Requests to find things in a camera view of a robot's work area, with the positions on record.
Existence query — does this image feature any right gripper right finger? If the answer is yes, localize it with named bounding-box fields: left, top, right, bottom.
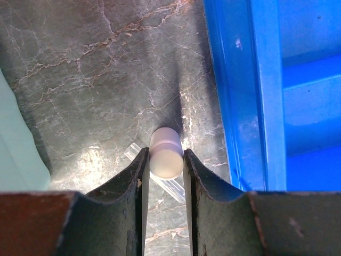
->
left=183, top=149, right=340, bottom=255

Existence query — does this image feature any light teal plastic bin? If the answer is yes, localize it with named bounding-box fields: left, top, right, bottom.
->
left=1, top=74, right=50, bottom=191

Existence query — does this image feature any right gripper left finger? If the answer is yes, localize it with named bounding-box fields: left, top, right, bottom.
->
left=1, top=148, right=149, bottom=255

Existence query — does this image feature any clear glass test tube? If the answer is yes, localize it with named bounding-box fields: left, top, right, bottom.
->
left=124, top=143, right=185, bottom=204

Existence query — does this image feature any blue compartment tray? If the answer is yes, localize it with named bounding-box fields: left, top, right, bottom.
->
left=204, top=1, right=340, bottom=191

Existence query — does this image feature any white capped vial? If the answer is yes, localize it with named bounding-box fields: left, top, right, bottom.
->
left=150, top=127, right=184, bottom=180

